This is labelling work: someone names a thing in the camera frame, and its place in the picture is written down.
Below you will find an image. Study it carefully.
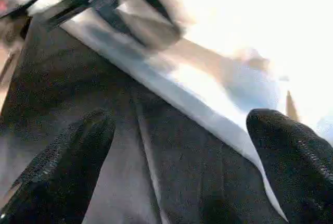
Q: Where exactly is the white plastic table top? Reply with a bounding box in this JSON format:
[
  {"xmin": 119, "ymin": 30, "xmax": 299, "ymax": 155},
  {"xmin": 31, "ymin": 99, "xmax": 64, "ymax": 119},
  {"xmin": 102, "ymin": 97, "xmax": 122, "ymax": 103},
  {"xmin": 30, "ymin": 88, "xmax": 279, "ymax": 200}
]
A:
[{"xmin": 58, "ymin": 0, "xmax": 333, "ymax": 222}]

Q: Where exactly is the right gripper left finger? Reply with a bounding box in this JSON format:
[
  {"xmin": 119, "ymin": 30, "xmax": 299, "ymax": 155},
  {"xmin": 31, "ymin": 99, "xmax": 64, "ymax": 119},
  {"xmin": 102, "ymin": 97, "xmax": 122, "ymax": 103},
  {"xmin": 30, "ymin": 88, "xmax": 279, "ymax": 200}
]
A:
[{"xmin": 0, "ymin": 109, "xmax": 117, "ymax": 224}]

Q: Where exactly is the black mat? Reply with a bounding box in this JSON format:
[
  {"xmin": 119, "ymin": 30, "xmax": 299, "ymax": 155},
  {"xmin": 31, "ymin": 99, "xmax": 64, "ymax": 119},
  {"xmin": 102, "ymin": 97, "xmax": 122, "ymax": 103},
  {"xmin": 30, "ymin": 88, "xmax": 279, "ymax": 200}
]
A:
[{"xmin": 0, "ymin": 13, "xmax": 333, "ymax": 224}]

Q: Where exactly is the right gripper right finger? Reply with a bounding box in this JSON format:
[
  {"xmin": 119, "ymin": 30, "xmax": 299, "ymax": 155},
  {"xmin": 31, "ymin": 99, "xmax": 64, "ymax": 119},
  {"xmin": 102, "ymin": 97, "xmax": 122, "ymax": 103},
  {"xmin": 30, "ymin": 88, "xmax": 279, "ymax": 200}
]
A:
[{"xmin": 246, "ymin": 108, "xmax": 333, "ymax": 224}]

